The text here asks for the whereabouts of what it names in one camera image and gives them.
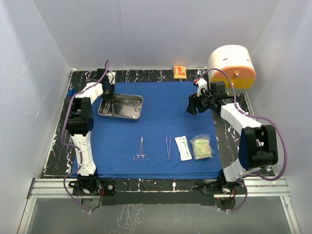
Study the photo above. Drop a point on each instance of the aluminium frame extrusion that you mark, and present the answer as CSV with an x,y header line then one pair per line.
x,y
137,206

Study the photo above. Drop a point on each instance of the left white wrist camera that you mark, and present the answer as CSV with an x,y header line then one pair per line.
x,y
111,78

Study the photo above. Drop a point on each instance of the small orange circuit board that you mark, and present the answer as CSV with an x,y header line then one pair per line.
x,y
179,72

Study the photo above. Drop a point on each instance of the steel scalpel handle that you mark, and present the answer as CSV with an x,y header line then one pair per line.
x,y
108,108

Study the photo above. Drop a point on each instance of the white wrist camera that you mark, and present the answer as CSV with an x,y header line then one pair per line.
x,y
201,85
111,78

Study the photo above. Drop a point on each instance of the small blue plastic clip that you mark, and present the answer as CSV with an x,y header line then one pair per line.
x,y
71,92

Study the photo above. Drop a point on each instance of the steel forceps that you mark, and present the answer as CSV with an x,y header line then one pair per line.
x,y
168,146

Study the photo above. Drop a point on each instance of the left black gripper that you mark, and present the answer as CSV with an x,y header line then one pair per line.
x,y
110,98

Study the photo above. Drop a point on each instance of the pink cylindrical tissue phantom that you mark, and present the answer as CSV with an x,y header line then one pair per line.
x,y
232,64

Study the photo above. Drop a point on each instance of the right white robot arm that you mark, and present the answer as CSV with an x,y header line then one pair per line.
x,y
258,142

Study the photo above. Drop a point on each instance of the steel ring-handle scissors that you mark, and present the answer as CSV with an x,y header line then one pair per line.
x,y
140,154

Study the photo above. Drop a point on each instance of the green suture packet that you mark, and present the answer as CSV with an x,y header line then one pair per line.
x,y
201,147

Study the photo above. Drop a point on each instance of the white packet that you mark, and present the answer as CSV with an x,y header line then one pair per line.
x,y
183,148

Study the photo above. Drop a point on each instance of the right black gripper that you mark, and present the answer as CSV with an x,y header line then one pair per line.
x,y
194,102

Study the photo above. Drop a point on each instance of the metal instrument tray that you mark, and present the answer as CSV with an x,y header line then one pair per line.
x,y
125,115

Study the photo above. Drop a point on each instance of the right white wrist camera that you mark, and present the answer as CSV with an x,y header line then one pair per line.
x,y
201,85

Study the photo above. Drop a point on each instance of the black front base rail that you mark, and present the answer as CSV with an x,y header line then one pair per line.
x,y
169,191

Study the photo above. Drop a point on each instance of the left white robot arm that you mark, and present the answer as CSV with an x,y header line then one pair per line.
x,y
79,119

